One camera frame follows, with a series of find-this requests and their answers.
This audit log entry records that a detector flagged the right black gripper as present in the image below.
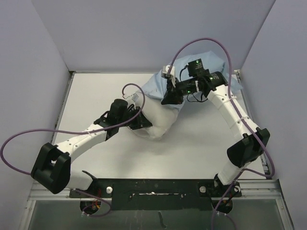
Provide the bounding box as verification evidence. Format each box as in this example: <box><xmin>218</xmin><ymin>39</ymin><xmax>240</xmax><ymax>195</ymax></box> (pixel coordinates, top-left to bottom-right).
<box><xmin>161</xmin><ymin>77</ymin><xmax>196</xmax><ymax>105</ymax></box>

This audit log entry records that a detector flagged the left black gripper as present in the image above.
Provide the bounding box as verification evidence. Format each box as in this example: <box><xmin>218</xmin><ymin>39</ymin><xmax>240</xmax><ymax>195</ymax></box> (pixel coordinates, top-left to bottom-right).
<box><xmin>118</xmin><ymin>106</ymin><xmax>152</xmax><ymax>130</ymax></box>

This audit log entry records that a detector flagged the white pillow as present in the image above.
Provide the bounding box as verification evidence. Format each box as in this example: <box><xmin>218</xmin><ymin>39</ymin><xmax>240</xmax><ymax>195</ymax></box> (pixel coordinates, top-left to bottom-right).
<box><xmin>133</xmin><ymin>96</ymin><xmax>180</xmax><ymax>139</ymax></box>

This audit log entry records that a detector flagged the light blue pillowcase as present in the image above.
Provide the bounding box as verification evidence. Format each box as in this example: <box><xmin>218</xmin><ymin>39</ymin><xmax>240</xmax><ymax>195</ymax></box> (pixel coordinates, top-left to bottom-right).
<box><xmin>141</xmin><ymin>50</ymin><xmax>243</xmax><ymax>113</ymax></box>

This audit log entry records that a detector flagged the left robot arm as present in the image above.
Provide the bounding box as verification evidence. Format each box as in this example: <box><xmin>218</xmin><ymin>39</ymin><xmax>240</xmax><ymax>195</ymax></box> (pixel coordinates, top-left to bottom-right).
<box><xmin>30</xmin><ymin>99</ymin><xmax>152</xmax><ymax>197</ymax></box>

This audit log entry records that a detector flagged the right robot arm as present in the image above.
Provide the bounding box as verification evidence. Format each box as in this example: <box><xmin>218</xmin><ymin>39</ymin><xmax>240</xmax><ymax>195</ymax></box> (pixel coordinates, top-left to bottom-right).
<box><xmin>161</xmin><ymin>59</ymin><xmax>270</xmax><ymax>196</ymax></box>

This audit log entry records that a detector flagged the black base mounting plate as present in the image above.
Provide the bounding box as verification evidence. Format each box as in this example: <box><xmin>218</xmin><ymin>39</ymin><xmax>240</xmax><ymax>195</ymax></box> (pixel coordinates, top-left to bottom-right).
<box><xmin>69</xmin><ymin>179</ymin><xmax>242</xmax><ymax>211</ymax></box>

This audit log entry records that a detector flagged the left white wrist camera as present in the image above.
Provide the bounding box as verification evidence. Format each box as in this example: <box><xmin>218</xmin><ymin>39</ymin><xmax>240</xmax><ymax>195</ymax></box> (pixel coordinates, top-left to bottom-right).
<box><xmin>122</xmin><ymin>93</ymin><xmax>139</xmax><ymax>108</ymax></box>

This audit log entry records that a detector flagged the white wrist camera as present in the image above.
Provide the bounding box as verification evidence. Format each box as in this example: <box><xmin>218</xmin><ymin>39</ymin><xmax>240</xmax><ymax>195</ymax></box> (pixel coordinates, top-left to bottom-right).
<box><xmin>122</xmin><ymin>93</ymin><xmax>139</xmax><ymax>108</ymax></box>
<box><xmin>161</xmin><ymin>65</ymin><xmax>176</xmax><ymax>88</ymax></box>

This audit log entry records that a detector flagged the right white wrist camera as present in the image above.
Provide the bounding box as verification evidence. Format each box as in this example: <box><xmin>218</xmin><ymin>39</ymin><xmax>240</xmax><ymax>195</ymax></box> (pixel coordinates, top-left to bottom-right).
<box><xmin>161</xmin><ymin>65</ymin><xmax>176</xmax><ymax>88</ymax></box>

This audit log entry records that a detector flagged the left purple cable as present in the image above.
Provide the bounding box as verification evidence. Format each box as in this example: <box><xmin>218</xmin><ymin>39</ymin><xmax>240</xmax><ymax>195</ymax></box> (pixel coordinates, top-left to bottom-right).
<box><xmin>0</xmin><ymin>83</ymin><xmax>146</xmax><ymax>218</ymax></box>

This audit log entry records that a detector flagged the purple cable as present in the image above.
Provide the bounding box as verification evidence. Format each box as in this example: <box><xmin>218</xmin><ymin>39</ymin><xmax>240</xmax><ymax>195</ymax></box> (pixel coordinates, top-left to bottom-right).
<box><xmin>169</xmin><ymin>37</ymin><xmax>276</xmax><ymax>230</ymax></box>
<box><xmin>0</xmin><ymin>83</ymin><xmax>146</xmax><ymax>218</ymax></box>

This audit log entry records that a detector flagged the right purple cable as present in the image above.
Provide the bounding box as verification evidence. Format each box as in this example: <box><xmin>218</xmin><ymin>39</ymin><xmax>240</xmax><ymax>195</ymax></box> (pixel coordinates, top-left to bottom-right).
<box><xmin>169</xmin><ymin>37</ymin><xmax>276</xmax><ymax>230</ymax></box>

